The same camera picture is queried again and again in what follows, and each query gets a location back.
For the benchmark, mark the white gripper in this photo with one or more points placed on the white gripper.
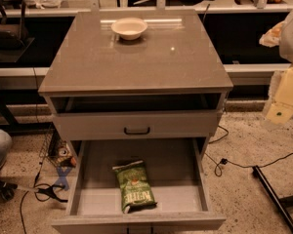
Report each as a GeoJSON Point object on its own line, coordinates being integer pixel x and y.
{"type": "Point", "coordinates": [282, 106]}

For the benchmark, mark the green jalapeno chip bag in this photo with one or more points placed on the green jalapeno chip bag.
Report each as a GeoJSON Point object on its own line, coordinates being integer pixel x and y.
{"type": "Point", "coordinates": [134, 187]}

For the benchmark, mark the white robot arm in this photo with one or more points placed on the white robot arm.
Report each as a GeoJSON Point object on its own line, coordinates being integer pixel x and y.
{"type": "Point", "coordinates": [285, 51]}

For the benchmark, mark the grey drawer cabinet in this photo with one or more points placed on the grey drawer cabinet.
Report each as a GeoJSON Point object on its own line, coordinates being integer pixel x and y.
{"type": "Point", "coordinates": [173, 66]}

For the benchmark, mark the closed grey top drawer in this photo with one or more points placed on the closed grey top drawer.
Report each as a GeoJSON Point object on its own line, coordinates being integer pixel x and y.
{"type": "Point", "coordinates": [91, 126]}

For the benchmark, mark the open grey middle drawer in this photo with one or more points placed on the open grey middle drawer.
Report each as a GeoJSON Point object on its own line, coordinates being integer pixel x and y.
{"type": "Point", "coordinates": [175, 176]}

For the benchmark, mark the black bag on shelf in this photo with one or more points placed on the black bag on shelf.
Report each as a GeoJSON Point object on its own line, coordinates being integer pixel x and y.
{"type": "Point", "coordinates": [14, 39]}

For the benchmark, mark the black metal stand leg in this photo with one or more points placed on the black metal stand leg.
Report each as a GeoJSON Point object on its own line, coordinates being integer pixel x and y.
{"type": "Point", "coordinates": [282, 204]}

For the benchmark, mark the white paper bowl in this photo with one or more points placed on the white paper bowl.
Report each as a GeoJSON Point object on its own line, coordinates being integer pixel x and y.
{"type": "Point", "coordinates": [129, 28]}

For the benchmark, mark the blue tape cross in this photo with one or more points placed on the blue tape cross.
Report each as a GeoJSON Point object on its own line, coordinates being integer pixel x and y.
{"type": "Point", "coordinates": [63, 172]}

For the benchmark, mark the black drawer handle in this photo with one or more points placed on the black drawer handle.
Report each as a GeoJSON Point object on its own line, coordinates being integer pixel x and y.
{"type": "Point", "coordinates": [131, 132]}

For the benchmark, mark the wire basket with cans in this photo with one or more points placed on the wire basket with cans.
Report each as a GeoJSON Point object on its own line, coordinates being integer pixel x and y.
{"type": "Point", "coordinates": [56, 150]}

